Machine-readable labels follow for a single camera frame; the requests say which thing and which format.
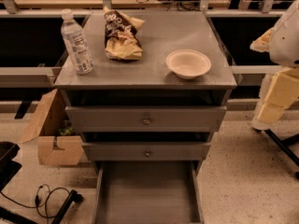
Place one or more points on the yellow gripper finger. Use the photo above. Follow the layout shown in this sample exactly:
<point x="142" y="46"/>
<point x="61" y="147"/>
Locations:
<point x="262" y="43"/>
<point x="278" y="92"/>

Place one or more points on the clear plastic water bottle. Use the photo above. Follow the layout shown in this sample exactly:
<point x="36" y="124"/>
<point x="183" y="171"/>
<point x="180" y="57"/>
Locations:
<point x="76" y="43"/>

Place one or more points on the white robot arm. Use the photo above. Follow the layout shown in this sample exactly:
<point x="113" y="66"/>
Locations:
<point x="284" y="43"/>

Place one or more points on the grey top drawer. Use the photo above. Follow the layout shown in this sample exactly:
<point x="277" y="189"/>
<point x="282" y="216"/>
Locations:
<point x="87" y="119"/>

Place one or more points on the grey drawer cabinet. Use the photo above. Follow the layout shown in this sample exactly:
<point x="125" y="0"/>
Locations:
<point x="148" y="81"/>

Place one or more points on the grey middle drawer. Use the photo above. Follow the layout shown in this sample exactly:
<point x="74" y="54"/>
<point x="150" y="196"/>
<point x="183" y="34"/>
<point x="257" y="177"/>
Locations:
<point x="146" y="151"/>

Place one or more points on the grey open bottom drawer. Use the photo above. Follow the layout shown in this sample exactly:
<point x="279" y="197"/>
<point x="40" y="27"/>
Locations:
<point x="147" y="192"/>

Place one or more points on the black chair base leg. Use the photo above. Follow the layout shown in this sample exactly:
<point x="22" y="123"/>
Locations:
<point x="284" y="144"/>

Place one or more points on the white paper bowl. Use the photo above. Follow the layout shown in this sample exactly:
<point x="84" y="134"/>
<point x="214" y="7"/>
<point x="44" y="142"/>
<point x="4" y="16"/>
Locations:
<point x="188" y="64"/>

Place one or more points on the crumpled chip bag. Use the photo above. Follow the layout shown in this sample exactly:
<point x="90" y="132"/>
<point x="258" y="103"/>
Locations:
<point x="121" y="42"/>

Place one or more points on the open cardboard box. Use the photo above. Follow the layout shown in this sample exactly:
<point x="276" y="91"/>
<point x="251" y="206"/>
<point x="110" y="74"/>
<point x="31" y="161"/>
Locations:
<point x="53" y="148"/>

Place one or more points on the black stand leg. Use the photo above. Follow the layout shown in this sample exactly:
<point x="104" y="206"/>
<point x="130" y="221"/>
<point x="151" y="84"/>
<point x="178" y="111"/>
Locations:
<point x="73" y="197"/>

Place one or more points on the black bin at left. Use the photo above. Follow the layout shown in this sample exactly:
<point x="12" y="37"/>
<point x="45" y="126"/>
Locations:
<point x="8" y="167"/>

